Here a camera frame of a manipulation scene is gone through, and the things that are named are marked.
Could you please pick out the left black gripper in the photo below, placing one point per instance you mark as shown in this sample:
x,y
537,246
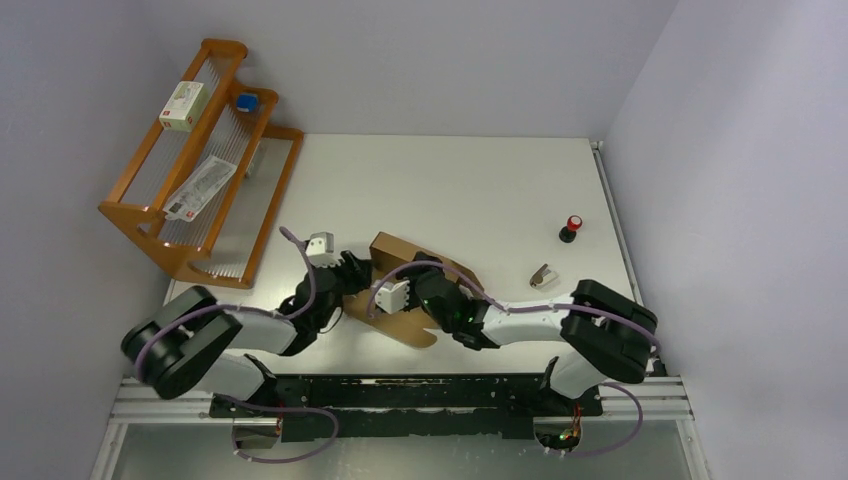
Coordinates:
x,y
358,274

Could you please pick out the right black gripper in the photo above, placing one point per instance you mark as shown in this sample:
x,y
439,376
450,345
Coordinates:
x,y
414,274

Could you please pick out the brown cardboard box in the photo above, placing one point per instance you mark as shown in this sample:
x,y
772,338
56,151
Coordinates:
x,y
412,328

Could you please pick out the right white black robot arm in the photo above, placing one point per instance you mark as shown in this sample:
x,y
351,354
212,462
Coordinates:
x,y
608,336

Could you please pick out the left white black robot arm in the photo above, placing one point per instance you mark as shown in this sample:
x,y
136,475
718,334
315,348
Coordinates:
x,y
192,343

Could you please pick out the white green carton box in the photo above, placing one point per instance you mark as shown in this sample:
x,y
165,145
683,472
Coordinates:
x,y
184,107

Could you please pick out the small grey clip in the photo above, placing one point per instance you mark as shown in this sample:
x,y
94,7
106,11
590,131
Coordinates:
x,y
543,277

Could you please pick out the clear plastic bag package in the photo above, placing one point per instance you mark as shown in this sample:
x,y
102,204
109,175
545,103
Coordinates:
x,y
202,185

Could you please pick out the orange wooden rack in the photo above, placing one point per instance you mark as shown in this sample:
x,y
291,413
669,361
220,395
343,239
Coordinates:
x,y
224,245

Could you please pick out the blue round object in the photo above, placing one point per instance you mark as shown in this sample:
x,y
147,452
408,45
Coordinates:
x,y
247,102

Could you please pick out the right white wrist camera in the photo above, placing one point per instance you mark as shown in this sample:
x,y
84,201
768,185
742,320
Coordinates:
x,y
392,297

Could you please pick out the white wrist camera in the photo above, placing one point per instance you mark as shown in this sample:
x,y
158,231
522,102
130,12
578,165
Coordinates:
x,y
320,250
392,297

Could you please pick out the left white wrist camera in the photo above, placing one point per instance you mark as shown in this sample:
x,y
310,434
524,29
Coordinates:
x,y
320,250

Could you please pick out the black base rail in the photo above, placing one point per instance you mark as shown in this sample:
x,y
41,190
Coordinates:
x,y
444,405

